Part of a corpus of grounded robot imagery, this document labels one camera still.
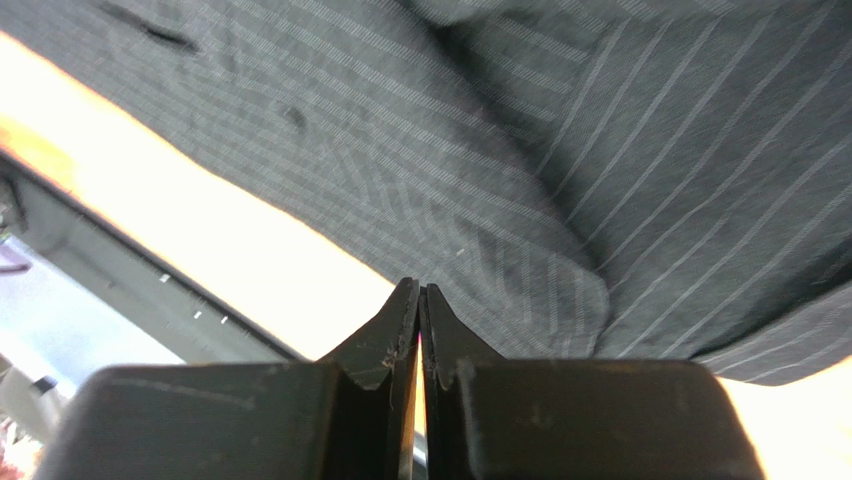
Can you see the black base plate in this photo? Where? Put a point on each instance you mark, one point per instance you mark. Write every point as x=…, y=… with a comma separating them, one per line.
x=187, y=319

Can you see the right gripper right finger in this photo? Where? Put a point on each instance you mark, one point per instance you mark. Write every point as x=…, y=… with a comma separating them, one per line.
x=489, y=417

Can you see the black pinstriped long sleeve shirt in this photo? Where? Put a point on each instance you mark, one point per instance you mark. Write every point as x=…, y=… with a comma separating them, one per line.
x=610, y=179

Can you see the aluminium rail frame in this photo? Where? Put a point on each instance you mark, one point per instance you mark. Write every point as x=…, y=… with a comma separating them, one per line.
x=55, y=334

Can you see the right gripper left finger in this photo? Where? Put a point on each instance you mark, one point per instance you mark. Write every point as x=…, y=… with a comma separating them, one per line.
x=348, y=415

